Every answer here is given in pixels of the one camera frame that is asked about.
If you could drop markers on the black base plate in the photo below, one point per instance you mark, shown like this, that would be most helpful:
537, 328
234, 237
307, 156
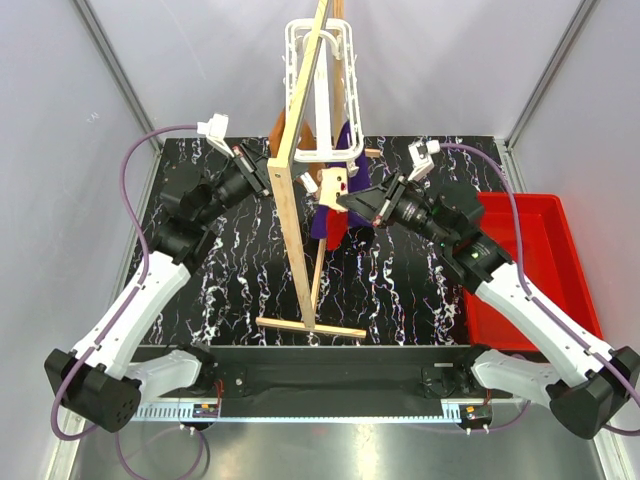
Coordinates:
324, 382

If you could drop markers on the black marble pattern mat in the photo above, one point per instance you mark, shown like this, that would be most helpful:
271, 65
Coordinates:
385, 281

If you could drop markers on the white slotted cable duct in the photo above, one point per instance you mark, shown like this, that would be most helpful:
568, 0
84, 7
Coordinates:
164, 412

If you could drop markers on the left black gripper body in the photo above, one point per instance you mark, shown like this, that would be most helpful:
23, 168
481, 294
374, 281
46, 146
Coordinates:
251, 167

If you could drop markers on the red plastic tray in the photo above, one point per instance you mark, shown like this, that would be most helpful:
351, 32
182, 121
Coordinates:
550, 261

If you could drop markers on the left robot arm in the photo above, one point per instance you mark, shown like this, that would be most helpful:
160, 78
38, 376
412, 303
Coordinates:
98, 379

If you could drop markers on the purple sock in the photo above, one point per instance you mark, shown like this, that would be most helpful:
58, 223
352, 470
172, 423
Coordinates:
360, 181

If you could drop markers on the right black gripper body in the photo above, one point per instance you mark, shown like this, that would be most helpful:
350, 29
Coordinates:
387, 211

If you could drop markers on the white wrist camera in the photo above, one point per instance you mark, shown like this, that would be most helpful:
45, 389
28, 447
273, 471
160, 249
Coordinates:
214, 131
421, 153

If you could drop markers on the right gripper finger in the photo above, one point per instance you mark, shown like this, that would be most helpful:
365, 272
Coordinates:
387, 187
371, 209

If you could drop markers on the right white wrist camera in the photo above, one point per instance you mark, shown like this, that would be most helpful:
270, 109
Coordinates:
421, 153

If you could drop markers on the white plastic clip hanger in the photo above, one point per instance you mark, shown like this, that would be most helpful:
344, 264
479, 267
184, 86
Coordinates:
338, 124

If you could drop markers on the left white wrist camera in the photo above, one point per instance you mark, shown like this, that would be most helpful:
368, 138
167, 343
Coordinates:
214, 131

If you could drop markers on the pink patterned sock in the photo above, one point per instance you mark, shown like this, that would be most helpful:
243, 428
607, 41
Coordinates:
333, 185

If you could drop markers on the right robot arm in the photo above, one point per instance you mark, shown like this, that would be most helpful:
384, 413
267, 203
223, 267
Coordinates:
583, 381

